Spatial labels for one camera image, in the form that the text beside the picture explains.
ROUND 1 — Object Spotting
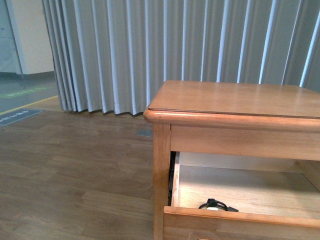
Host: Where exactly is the wooden drawer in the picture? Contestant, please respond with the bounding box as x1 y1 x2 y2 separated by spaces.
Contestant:
163 152 320 240

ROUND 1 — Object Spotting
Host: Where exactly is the white charger block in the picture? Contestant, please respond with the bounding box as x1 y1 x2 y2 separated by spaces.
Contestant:
206 206 219 211

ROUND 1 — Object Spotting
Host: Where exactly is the light wooden nightstand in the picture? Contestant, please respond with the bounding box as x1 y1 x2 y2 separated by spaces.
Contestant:
143 80 320 240

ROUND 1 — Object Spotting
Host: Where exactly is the grey pleated curtain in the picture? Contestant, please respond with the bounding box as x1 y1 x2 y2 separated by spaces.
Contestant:
42 0 320 114

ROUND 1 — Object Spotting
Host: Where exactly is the metal floor outlet cover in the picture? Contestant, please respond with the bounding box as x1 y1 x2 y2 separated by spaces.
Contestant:
136 129 153 137

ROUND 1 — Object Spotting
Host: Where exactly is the black charger cable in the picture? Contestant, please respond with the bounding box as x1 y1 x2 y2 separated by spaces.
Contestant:
198 198 239 213

